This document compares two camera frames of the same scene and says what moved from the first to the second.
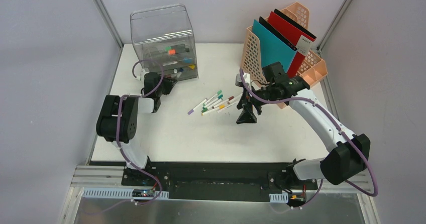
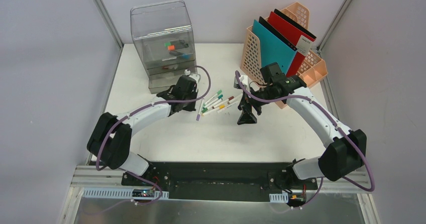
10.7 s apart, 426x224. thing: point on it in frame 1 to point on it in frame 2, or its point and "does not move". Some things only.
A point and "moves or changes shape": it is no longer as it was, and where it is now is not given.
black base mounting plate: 232,181 does not move
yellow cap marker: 220,107 does not move
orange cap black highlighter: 174,51 moves or changes shape
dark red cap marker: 229,99 does not move
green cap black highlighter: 176,46 moves or changes shape
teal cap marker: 218,98 does not move
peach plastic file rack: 312,67 does not move
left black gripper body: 167,85 to 188,99
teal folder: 272,48 does not move
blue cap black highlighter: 185,60 to 184,56
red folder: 300,40 does not move
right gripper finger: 248,115 does not move
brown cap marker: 235,99 does not move
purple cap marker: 192,110 moves or changes shape
